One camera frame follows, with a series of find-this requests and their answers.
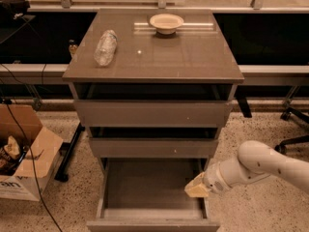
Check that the small yellow bottle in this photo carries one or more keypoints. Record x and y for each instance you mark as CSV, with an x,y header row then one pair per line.
x,y
72,47

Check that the black table leg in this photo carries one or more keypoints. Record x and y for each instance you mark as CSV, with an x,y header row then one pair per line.
x,y
66,151

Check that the crumpled snack bags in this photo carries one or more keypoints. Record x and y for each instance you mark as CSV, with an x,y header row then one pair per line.
x,y
10,156

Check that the grey bottom drawer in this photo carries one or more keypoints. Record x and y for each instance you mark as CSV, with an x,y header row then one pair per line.
x,y
147,195

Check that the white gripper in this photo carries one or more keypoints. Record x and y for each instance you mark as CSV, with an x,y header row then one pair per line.
x,y
214,179

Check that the grey top drawer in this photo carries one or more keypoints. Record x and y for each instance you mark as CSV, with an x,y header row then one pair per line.
x,y
154,105

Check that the grey drawer cabinet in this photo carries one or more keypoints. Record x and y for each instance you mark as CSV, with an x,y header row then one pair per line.
x,y
196,53

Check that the black office chair base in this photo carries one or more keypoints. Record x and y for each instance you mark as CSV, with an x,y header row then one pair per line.
x,y
296,132

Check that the cardboard box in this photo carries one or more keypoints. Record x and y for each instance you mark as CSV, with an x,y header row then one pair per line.
x,y
42,152

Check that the grey middle drawer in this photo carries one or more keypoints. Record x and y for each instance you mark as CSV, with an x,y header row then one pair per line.
x,y
165,143

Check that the grey drawer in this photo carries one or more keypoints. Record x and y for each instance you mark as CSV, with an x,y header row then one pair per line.
x,y
154,105
165,143
147,195

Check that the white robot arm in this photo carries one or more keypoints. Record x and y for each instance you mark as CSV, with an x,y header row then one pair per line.
x,y
254,163

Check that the white paper bowl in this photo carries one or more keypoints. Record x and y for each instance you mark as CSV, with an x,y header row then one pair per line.
x,y
166,24

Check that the clear plastic water bottle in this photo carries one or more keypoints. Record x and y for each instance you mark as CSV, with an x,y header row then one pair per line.
x,y
106,47

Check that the black bag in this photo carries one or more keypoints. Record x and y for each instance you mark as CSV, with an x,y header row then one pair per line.
x,y
12,9

